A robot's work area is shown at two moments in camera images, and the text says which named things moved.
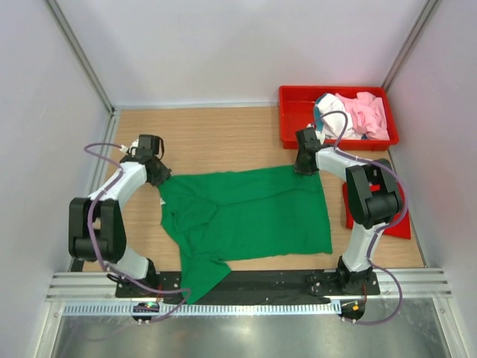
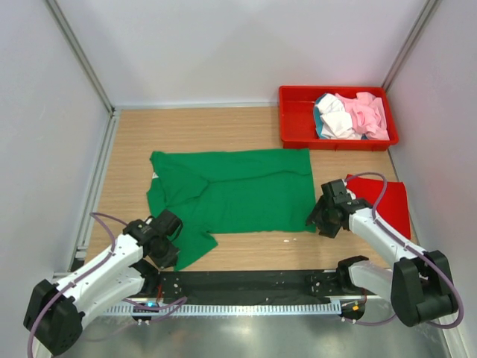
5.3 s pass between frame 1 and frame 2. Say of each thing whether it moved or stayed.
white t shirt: stayed
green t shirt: moved
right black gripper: moved
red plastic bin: stayed
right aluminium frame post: stayed
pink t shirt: stayed
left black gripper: moved
